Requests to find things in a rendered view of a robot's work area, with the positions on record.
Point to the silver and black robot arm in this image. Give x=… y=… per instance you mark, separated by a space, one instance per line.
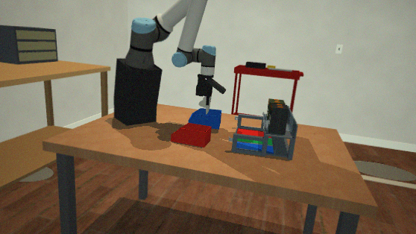
x=143 y=35

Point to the red bin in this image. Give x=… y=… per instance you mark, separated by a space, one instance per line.
x=192 y=134

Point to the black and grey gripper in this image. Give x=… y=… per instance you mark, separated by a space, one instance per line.
x=204 y=89

